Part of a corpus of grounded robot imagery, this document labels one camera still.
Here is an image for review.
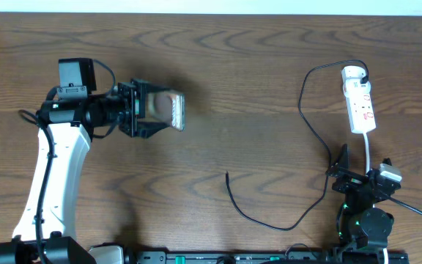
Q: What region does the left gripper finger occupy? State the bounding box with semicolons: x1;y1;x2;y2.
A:
143;82;170;94
138;122;169;138

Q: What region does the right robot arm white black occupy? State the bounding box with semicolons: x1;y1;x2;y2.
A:
321;144;409;264

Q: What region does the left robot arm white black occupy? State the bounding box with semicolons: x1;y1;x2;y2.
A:
0;79;185;263

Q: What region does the white power strip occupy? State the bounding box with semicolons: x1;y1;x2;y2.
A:
341;65;376;134

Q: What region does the white power strip cord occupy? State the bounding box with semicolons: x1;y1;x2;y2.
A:
362;131;372;174

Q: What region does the black charger cable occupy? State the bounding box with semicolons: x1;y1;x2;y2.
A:
225;59;370;232

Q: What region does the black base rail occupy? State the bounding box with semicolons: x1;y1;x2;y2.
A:
133;250;410;264

